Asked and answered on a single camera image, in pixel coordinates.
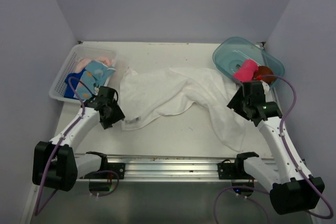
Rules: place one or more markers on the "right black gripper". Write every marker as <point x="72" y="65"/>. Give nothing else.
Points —
<point x="234" y="102"/>

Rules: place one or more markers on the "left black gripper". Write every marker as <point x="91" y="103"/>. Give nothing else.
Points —
<point x="118" y="115"/>

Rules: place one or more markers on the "white towel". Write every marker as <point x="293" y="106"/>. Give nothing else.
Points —
<point x="144" y="97"/>

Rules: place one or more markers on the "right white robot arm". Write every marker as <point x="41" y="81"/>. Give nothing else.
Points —
<point x="292" y="187"/>

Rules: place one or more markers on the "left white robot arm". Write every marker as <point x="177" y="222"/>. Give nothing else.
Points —
<point x="55" y="165"/>

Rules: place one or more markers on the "light blue patterned cloth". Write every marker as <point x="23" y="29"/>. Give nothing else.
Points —
<point x="93" y="74"/>

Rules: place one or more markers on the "brown rolled towel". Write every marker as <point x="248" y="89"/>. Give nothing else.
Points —
<point x="266" y="70"/>

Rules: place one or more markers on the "pink rolled towel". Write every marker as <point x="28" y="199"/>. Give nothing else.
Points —
<point x="246" y="71"/>

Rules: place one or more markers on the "teal transparent plastic bin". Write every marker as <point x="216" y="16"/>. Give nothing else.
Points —
<point x="233" y="52"/>

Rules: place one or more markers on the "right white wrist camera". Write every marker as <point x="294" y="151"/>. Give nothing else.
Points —
<point x="265" y="84"/>

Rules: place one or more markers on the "aluminium mounting rail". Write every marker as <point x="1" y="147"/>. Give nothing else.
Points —
<point x="186" y="169"/>

